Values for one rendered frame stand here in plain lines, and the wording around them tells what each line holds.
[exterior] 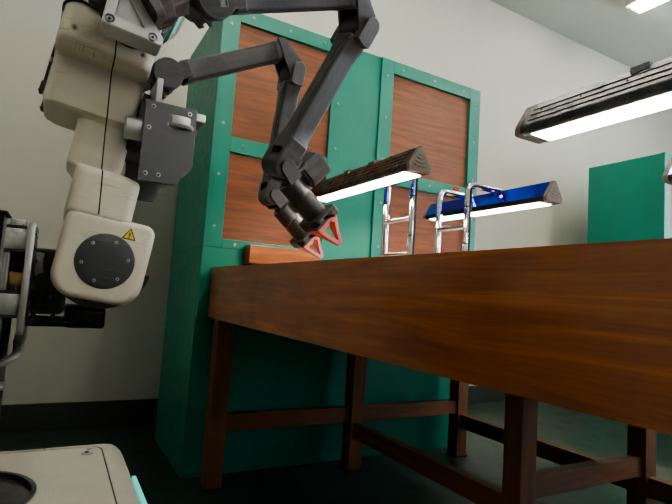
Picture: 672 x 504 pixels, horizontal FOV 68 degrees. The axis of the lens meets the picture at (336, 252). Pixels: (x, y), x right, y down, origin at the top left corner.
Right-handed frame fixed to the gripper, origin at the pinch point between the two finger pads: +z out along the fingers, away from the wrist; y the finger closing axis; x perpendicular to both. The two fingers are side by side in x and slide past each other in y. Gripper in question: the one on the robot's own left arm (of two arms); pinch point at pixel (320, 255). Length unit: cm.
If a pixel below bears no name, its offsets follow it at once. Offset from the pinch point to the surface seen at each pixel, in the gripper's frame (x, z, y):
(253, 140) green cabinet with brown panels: -29, -38, 46
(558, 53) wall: -333, 74, 125
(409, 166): -22.7, -10.0, -33.5
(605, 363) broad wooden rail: 27, -5, -107
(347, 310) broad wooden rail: 25, -6, -55
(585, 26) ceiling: -351, 68, 106
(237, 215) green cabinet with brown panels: -3, -20, 46
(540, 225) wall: -212, 159, 124
